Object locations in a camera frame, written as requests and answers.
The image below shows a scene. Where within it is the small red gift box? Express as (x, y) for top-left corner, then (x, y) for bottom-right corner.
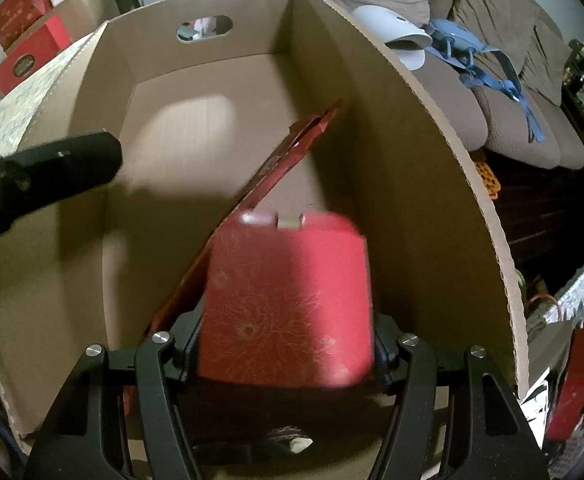
(194, 210), (375, 388)

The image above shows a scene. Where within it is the tall red paper bag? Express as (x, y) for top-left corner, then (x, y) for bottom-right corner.
(544, 310), (584, 443)

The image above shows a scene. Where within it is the long red packet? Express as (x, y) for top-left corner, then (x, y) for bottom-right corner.
(144, 100), (345, 333)

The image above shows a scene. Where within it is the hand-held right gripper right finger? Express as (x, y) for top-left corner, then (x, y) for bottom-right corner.
(367, 312), (543, 480)

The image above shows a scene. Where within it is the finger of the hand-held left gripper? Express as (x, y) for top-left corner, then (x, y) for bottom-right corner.
(0, 131), (124, 251)

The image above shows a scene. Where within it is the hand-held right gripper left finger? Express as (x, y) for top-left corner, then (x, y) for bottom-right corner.
(24, 310), (208, 480)

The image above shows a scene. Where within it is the beige sofa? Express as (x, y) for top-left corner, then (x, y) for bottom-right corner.
(272, 0), (584, 171)

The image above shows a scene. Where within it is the closed brown carton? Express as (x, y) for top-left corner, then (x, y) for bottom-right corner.
(54, 0), (123, 41)

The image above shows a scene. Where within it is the cardboard box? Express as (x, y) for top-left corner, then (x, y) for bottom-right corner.
(0, 0), (529, 461)

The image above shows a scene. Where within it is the white dome device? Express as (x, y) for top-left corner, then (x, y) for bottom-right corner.
(352, 5), (433, 71)

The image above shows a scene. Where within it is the yellow plaid tablecloth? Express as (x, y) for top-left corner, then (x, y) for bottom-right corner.
(0, 37), (100, 321)

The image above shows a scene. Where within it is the blue strap harness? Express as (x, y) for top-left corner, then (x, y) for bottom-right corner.
(422, 19), (548, 143)

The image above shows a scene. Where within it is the large red gift box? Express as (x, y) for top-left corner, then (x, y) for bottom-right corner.
(0, 0), (55, 51)

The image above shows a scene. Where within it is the orange plastic crate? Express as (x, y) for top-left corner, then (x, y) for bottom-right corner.
(472, 157), (500, 202)

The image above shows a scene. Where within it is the cluttered white table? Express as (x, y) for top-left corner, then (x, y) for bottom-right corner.
(519, 245), (584, 456)

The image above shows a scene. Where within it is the red chocolate gift box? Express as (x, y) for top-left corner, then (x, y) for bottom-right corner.
(0, 14), (73, 96)

